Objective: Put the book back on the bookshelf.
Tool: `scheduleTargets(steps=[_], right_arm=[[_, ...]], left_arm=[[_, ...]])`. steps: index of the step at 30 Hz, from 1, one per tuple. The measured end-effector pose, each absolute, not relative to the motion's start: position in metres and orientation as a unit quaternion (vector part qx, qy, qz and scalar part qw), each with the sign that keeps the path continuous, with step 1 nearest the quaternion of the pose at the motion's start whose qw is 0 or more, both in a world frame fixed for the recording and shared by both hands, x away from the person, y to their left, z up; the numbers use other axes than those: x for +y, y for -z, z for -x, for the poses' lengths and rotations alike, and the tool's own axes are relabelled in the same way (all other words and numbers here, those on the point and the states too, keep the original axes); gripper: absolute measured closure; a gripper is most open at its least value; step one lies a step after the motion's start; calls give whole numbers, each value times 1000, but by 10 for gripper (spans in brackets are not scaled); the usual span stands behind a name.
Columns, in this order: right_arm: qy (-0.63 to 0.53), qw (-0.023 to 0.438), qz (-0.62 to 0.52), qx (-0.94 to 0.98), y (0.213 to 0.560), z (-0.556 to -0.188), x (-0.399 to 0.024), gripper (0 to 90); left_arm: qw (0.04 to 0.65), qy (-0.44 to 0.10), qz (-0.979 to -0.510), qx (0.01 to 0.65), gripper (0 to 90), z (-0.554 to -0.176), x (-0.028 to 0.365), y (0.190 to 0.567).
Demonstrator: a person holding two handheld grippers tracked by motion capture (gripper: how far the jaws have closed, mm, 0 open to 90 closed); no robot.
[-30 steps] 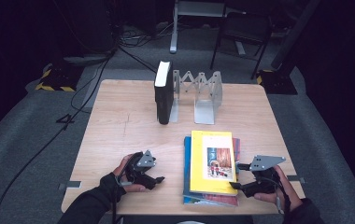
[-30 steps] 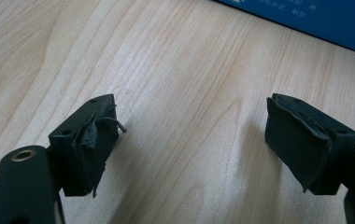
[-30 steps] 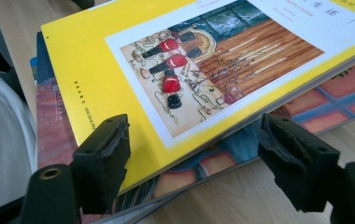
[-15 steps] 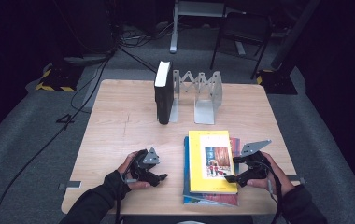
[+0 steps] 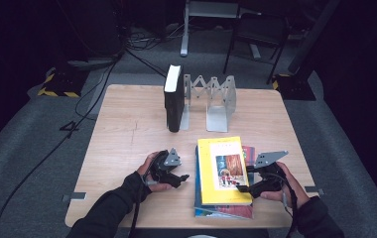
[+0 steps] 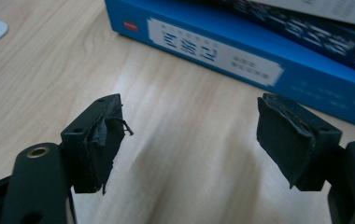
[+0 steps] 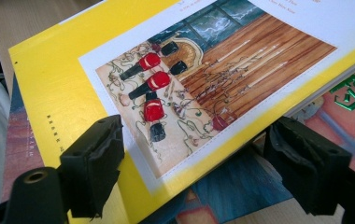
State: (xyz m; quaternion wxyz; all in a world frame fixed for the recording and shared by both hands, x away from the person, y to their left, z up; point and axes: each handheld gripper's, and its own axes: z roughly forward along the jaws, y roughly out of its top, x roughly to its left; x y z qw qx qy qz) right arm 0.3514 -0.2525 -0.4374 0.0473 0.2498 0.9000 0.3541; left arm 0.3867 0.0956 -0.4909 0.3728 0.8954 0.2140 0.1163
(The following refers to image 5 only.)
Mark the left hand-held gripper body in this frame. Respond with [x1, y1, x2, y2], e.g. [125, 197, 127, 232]
[147, 147, 183, 188]

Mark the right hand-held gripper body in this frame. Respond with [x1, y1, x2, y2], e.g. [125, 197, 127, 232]
[247, 150, 290, 199]

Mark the red illustrated book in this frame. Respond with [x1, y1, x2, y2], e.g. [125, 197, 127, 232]
[213, 145, 257, 220]

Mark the blue paperback book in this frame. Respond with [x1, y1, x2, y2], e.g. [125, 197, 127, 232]
[193, 145, 254, 220]

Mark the yellow picture book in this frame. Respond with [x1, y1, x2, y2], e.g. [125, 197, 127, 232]
[196, 136, 254, 206]

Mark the black hardcover book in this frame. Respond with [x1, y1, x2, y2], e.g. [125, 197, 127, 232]
[163, 63, 187, 134]

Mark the metal expandable book rack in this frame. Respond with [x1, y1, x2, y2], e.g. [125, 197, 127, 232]
[178, 73, 238, 133]

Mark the person's left hand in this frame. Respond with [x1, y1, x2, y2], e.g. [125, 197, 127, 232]
[136, 151, 175, 193]

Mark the person's right hand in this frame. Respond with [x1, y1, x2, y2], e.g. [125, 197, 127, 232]
[259, 162, 312, 210]

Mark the grey tape strip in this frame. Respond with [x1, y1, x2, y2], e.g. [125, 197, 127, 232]
[304, 185, 325, 196]
[62, 191, 87, 203]

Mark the black yellow striped base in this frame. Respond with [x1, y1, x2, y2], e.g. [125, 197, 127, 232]
[271, 72, 317, 102]
[37, 67, 90, 99]

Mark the black folding chair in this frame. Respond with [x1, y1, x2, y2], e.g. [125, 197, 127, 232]
[222, 12, 292, 85]

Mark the dark equipment cabinet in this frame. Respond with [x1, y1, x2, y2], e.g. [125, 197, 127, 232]
[57, 0, 125, 70]

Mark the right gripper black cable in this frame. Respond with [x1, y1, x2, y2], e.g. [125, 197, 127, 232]
[269, 172, 300, 238]

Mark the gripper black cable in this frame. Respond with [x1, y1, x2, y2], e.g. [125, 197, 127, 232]
[127, 165, 152, 238]
[269, 172, 300, 238]

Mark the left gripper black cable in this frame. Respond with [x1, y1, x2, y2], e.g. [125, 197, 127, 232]
[127, 165, 152, 238]

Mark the long black floor cable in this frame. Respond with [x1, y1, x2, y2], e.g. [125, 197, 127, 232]
[0, 49, 125, 238]

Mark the bundle of floor cables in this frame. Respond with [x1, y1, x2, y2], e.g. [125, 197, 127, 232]
[123, 22, 186, 79]

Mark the grey metal desk frame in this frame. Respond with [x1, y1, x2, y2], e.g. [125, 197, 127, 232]
[180, 0, 264, 59]

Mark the dark slanted post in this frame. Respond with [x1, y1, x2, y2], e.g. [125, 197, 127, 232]
[287, 0, 342, 75]

